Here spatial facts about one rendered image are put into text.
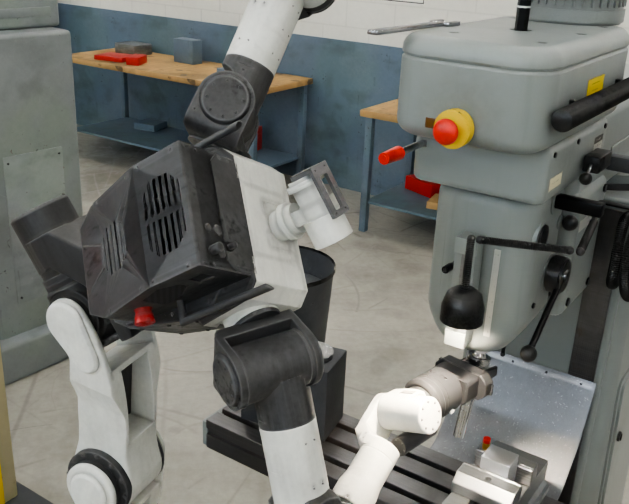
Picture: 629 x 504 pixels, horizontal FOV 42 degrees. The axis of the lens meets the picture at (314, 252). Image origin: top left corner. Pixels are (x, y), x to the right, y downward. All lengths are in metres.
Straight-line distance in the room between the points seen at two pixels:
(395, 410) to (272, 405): 0.30
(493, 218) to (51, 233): 0.77
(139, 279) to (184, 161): 0.19
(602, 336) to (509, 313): 0.50
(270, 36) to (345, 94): 5.24
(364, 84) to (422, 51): 5.25
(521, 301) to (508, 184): 0.24
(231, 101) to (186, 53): 5.89
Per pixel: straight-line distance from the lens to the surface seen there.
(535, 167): 1.35
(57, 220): 1.52
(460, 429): 1.71
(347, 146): 6.71
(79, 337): 1.50
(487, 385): 1.59
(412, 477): 1.89
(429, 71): 1.29
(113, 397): 1.54
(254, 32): 1.42
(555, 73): 1.26
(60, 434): 3.67
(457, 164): 1.40
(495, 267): 1.46
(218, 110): 1.33
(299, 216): 1.28
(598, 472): 2.17
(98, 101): 8.61
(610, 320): 1.94
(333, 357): 1.90
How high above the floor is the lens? 2.04
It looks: 22 degrees down
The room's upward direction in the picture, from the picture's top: 3 degrees clockwise
